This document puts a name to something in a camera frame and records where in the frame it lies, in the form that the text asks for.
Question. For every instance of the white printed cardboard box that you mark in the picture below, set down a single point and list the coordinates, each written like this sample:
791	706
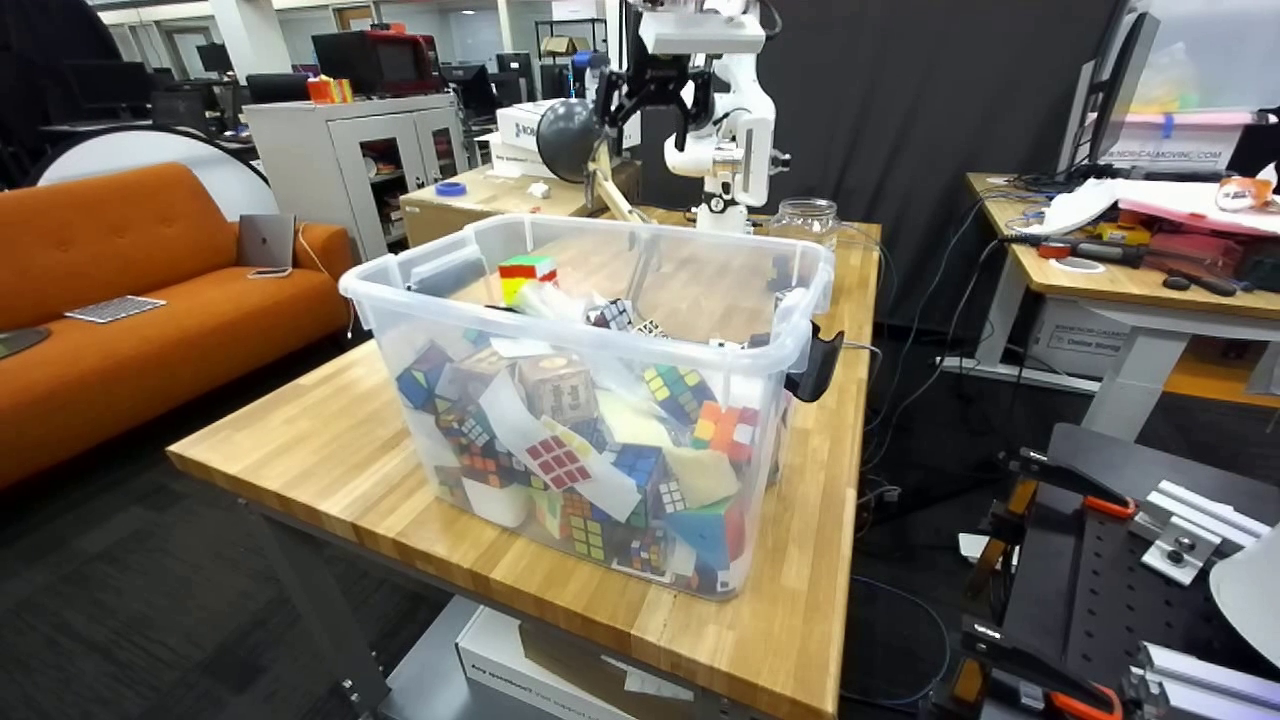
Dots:
519	126

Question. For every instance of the black computer monitor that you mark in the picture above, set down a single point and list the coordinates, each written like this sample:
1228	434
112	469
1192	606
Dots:
1112	81

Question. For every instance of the white cabinet with glass doors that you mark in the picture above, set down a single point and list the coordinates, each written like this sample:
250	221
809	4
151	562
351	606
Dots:
300	146

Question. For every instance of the blue green yellow puzzle cube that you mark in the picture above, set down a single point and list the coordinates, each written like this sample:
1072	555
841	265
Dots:
672	384

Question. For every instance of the desk lamp with wooden arms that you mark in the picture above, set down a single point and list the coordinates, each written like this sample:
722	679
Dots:
570	140

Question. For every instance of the blue tape roll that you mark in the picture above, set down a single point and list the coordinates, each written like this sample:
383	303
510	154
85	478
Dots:
449	188

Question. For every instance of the wooden puzzle cube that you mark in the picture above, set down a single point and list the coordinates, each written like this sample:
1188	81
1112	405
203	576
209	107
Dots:
554	384

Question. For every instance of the red tool case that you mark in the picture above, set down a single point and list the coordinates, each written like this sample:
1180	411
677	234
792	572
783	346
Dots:
1192	249

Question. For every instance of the white round chair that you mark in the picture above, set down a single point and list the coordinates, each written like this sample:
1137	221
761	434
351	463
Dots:
162	151

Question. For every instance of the dark flat pad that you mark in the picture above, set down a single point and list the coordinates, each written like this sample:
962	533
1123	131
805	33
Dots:
23	343

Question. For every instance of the red white puzzle cube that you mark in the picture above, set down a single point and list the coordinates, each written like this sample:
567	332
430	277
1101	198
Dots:
559	463

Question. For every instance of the black white checkered cube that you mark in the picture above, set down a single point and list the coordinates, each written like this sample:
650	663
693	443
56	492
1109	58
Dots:
617	314

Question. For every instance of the clear plastic storage bin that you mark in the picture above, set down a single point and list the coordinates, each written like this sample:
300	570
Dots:
383	287

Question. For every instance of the multicolour puzzle cube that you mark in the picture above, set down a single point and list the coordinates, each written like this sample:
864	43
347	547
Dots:
585	531

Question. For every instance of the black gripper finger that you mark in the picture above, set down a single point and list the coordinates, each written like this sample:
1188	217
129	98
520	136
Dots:
697	113
612	107

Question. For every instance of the orange red puzzle cube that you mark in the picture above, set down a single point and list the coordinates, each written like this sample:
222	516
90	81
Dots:
727	431

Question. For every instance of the dark blue puzzle cube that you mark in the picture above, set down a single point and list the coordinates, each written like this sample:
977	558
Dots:
425	377

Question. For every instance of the white idle robot arm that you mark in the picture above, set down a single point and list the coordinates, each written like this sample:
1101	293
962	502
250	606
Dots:
735	154

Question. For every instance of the black curtain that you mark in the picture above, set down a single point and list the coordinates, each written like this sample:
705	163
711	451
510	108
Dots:
907	107

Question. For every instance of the black mounting plate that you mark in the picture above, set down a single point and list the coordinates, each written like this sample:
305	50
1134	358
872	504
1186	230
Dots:
1082	584

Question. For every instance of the wooden desk with white legs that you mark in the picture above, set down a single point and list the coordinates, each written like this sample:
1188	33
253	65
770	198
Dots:
1104	287

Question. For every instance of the orange sofa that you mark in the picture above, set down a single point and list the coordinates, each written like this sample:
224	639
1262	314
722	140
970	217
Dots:
121	242

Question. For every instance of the grey tablet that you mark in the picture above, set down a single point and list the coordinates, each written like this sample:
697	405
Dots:
266	242

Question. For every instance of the white storage box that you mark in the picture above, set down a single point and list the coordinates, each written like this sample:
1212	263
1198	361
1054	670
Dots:
1175	146

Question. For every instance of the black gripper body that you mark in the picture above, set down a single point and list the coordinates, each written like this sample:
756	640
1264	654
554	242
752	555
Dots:
656	73

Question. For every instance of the white plain cardboard box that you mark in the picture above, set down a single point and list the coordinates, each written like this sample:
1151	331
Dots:
512	163

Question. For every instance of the grey flat book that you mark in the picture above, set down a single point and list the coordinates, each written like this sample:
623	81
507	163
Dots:
112	309

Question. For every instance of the aluminium extrusion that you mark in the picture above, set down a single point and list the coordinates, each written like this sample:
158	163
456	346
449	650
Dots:
1202	683
1192	524

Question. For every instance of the orange container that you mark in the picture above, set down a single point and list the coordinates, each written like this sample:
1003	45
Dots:
330	88

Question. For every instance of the black boxy appliance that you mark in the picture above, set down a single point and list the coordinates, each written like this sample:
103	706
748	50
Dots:
372	65

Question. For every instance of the white papers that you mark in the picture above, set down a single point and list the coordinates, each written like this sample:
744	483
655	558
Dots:
1072	210

